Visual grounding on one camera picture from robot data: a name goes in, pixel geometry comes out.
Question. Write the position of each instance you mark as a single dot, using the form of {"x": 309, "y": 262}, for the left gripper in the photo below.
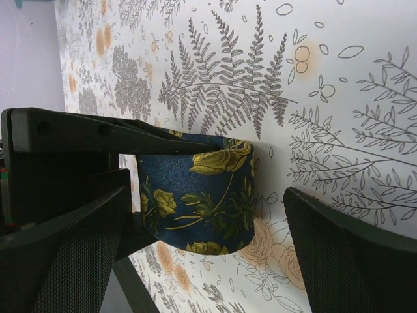
{"x": 45, "y": 179}

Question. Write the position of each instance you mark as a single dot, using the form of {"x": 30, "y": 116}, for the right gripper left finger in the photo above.
{"x": 64, "y": 264}

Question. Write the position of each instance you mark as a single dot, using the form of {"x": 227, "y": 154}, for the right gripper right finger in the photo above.
{"x": 349, "y": 265}

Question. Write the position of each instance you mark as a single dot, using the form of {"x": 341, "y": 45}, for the navy yellow floral tie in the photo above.
{"x": 202, "y": 203}

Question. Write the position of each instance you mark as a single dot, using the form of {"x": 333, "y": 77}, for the floral table mat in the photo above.
{"x": 325, "y": 90}

